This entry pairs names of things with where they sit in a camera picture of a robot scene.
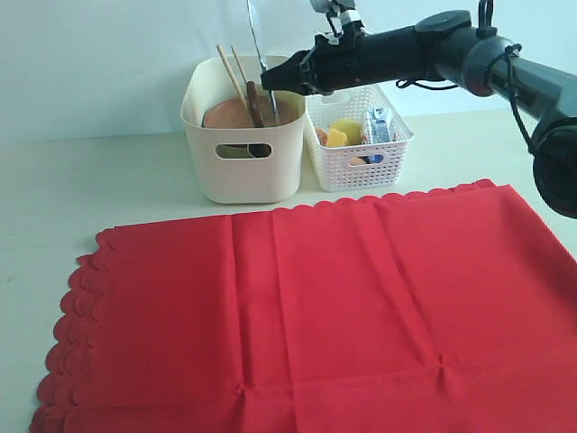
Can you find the dark wooden spoon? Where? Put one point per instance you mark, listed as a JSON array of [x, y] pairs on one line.
[[257, 150]]

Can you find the red scalloped cloth mat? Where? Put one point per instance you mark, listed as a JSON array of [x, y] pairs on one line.
[[452, 310]]

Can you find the blue white milk carton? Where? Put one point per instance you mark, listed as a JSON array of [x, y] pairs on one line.
[[379, 125]]

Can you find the yellow cheese wedge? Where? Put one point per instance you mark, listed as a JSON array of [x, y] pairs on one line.
[[336, 138]]

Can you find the brown wooden plate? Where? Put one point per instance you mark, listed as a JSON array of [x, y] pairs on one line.
[[231, 114]]

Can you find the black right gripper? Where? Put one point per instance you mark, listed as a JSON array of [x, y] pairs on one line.
[[358, 59]]

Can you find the orange fried nugget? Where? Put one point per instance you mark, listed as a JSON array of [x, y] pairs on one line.
[[321, 136]]

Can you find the wooden chopstick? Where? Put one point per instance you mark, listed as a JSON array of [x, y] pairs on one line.
[[240, 66], [232, 77]]

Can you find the cream plastic bin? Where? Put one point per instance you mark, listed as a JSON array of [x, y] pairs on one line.
[[241, 181]]

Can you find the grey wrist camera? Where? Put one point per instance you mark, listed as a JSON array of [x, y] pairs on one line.
[[332, 8]]

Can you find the yellow lemon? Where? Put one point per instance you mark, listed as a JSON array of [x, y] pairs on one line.
[[351, 128]]

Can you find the brown egg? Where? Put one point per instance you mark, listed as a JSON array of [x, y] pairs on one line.
[[357, 161]]

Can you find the silver table knife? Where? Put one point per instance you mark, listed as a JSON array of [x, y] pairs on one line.
[[256, 37]]

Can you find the white lattice plastic basket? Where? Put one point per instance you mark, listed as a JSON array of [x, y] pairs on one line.
[[331, 165]]

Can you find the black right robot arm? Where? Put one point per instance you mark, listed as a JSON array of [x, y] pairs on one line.
[[447, 46]]

